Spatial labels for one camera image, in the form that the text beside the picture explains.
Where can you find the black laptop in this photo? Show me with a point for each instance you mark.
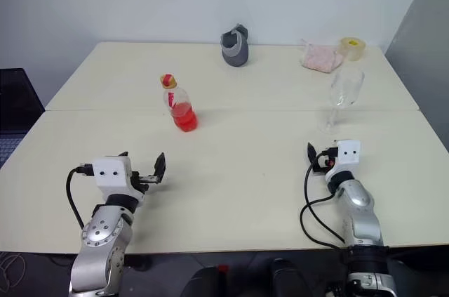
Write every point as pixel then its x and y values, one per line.
pixel 17 100

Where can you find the pink cloth pouch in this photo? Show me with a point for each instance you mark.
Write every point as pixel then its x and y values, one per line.
pixel 321 58

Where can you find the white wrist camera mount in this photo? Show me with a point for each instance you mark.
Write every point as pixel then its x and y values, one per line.
pixel 347 154
pixel 110 174

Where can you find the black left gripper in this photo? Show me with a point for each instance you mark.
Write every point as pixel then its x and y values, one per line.
pixel 140 181

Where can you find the clear wine glass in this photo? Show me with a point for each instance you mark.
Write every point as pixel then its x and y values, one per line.
pixel 345 88

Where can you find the bottle with red liquid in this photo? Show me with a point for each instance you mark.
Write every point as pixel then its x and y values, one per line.
pixel 186 118

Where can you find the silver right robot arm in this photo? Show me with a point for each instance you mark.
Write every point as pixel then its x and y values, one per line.
pixel 361 216

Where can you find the grey sun visor hat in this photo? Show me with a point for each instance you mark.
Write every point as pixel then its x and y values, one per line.
pixel 235 53

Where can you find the red bottle cap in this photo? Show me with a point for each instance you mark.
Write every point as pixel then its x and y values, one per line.
pixel 167 79

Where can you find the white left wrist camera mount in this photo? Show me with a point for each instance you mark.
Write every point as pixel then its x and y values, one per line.
pixel 110 174

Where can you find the clear tape roll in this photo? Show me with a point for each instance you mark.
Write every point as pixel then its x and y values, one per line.
pixel 352 49

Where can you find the dark rounded shape, red spot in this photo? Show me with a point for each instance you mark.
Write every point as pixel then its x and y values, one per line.
pixel 207 281

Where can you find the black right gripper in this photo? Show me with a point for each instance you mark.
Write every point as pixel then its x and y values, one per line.
pixel 328 161

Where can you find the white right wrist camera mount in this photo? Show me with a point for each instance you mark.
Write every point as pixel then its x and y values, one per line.
pixel 347 154

